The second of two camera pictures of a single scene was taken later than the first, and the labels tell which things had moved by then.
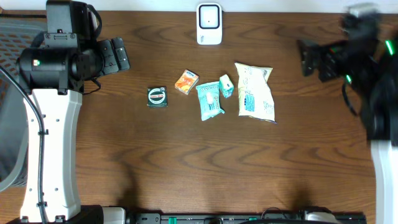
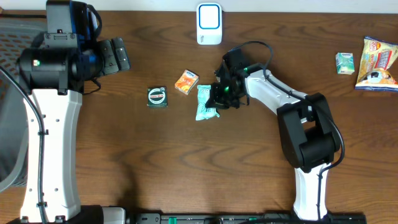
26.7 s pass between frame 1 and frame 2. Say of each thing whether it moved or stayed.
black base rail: stayed
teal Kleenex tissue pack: moved
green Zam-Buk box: stayed
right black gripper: moved
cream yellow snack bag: moved
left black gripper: stayed
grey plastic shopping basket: stayed
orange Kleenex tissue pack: stayed
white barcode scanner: stayed
